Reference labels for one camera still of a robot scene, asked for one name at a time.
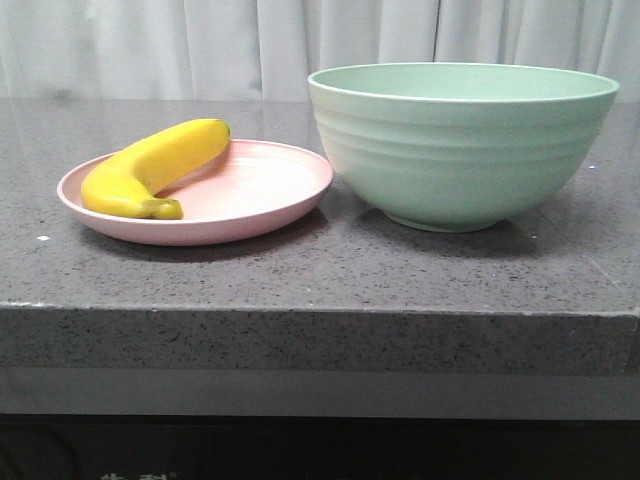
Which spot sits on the yellow banana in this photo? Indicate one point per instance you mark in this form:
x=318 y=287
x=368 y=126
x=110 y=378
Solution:
x=128 y=182

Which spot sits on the white curtain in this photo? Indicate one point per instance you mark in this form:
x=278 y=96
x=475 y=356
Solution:
x=265 y=50

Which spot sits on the green bowl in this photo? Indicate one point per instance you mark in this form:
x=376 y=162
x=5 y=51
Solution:
x=457 y=147

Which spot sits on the pink plate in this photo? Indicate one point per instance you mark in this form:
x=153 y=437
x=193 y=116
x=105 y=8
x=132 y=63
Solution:
x=254 y=188

